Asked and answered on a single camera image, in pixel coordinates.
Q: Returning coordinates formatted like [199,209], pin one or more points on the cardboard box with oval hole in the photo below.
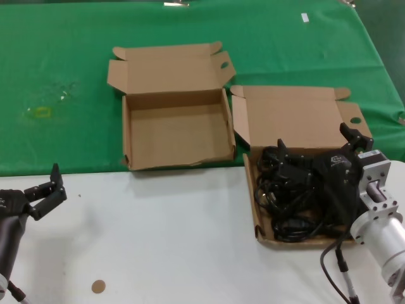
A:
[177,139]

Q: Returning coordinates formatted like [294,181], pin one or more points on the small white tape piece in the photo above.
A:
[305,17]

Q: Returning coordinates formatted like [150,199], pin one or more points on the cardboard box with round hole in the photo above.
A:
[291,117]

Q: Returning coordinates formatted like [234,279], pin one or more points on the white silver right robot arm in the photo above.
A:
[386,234]

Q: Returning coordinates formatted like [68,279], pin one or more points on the round brown cardboard disc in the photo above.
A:
[98,286]

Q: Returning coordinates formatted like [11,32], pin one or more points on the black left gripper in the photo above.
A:
[12,204]

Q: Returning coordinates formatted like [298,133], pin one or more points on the green tablecloth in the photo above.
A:
[63,47]

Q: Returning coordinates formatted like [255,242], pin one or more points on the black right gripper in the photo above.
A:
[338,171]

